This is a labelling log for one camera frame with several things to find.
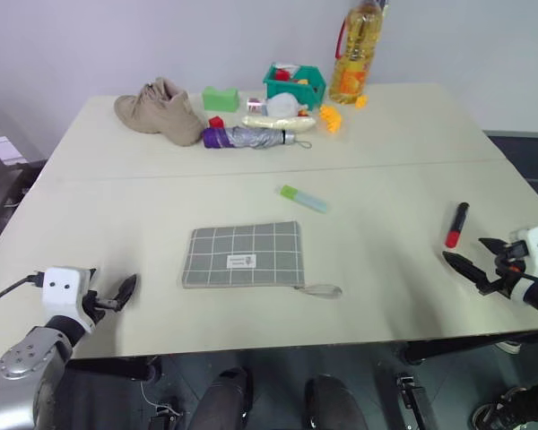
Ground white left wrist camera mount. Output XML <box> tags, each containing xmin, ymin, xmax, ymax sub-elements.
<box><xmin>40</xmin><ymin>266</ymin><xmax>98</xmax><ymax>334</ymax></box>

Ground yellow cooking oil bottle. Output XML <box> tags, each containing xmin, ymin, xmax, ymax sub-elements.
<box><xmin>328</xmin><ymin>0</ymin><xmax>390</xmax><ymax>108</ymax></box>

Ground black sneaker with white sole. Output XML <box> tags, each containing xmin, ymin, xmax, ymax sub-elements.
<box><xmin>471</xmin><ymin>378</ymin><xmax>538</xmax><ymax>430</ymax></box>

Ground black floor stand equipment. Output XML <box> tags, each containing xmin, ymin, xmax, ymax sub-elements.
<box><xmin>395</xmin><ymin>371</ymin><xmax>438</xmax><ymax>430</ymax></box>

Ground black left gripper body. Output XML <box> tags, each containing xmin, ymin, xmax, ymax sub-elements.
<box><xmin>82</xmin><ymin>267</ymin><xmax>123</xmax><ymax>322</ymax></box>

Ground dark rounded shape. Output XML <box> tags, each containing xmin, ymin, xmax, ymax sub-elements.
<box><xmin>304</xmin><ymin>374</ymin><xmax>369</xmax><ymax>430</ymax></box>
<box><xmin>188</xmin><ymin>365</ymin><xmax>255</xmax><ymax>430</ymax></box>

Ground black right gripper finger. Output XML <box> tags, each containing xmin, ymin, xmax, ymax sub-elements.
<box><xmin>442</xmin><ymin>250</ymin><xmax>491</xmax><ymax>293</ymax></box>
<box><xmin>478</xmin><ymin>236</ymin><xmax>504</xmax><ymax>257</ymax></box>

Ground cream tube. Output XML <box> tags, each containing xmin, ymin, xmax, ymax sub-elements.
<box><xmin>241</xmin><ymin>114</ymin><xmax>317</xmax><ymax>134</ymax></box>

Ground orange plastic toy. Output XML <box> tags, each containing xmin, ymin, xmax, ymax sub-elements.
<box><xmin>318</xmin><ymin>104</ymin><xmax>344</xmax><ymax>135</ymax></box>

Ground red and black marker pen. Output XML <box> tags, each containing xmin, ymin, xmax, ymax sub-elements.
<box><xmin>444</xmin><ymin>202</ymin><xmax>471</xmax><ymax>249</ymax></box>

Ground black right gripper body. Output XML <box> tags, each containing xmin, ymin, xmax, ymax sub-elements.
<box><xmin>483</xmin><ymin>240</ymin><xmax>528</xmax><ymax>298</ymax></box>

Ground metal rack with clutter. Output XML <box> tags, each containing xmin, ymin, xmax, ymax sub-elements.
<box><xmin>0</xmin><ymin>109</ymin><xmax>48</xmax><ymax>246</ymax></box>

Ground purple and silver folded umbrella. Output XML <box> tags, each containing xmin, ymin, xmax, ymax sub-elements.
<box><xmin>201</xmin><ymin>125</ymin><xmax>313</xmax><ymax>152</ymax></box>

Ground green plastic basket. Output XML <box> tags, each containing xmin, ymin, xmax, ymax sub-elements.
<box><xmin>262</xmin><ymin>63</ymin><xmax>328</xmax><ymax>113</ymax></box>

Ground green sponge block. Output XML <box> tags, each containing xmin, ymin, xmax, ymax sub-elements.
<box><xmin>201</xmin><ymin>85</ymin><xmax>240</xmax><ymax>113</ymax></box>

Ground green clear tube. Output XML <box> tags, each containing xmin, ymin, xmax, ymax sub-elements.
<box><xmin>274</xmin><ymin>184</ymin><xmax>330</xmax><ymax>215</ymax></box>

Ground black table leg frame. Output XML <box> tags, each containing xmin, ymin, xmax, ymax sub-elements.
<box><xmin>65</xmin><ymin>355</ymin><xmax>163</xmax><ymax>383</ymax></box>
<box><xmin>399</xmin><ymin>329</ymin><xmax>538</xmax><ymax>366</ymax></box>

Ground grey checked pouch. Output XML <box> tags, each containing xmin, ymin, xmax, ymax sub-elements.
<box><xmin>180</xmin><ymin>220</ymin><xmax>343</xmax><ymax>300</ymax></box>

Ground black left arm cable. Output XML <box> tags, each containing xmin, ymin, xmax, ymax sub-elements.
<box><xmin>0</xmin><ymin>271</ymin><xmax>45</xmax><ymax>315</ymax></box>

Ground white plastic bag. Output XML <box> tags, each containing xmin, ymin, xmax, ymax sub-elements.
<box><xmin>266</xmin><ymin>91</ymin><xmax>308</xmax><ymax>119</ymax></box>

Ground beige suede boot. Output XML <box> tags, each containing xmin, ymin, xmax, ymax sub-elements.
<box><xmin>113</xmin><ymin>76</ymin><xmax>206</xmax><ymax>148</ymax></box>

